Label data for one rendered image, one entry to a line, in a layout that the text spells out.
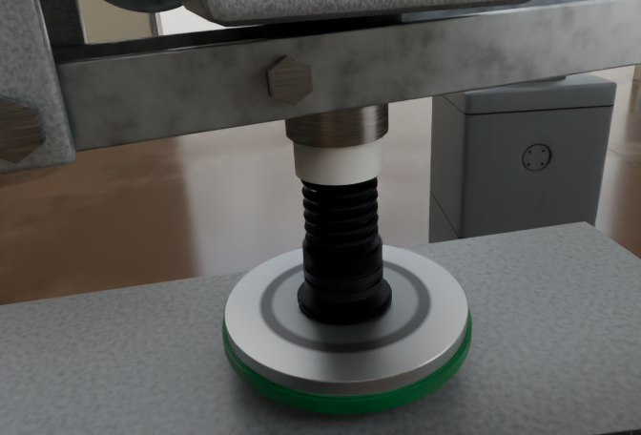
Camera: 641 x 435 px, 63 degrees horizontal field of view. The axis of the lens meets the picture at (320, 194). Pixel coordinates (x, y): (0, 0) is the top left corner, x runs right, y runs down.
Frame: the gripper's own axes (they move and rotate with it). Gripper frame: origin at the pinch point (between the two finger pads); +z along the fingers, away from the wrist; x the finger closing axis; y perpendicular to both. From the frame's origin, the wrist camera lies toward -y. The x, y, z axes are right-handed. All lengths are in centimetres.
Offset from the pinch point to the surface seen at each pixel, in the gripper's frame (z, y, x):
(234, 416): -87, -93, -38
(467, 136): -0.4, -40.2, 14.1
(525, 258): -56, -69, -40
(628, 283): -54, -67, -50
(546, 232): -50, -64, -38
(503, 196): 17, -49, 7
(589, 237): -48, -62, -42
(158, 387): -89, -95, -30
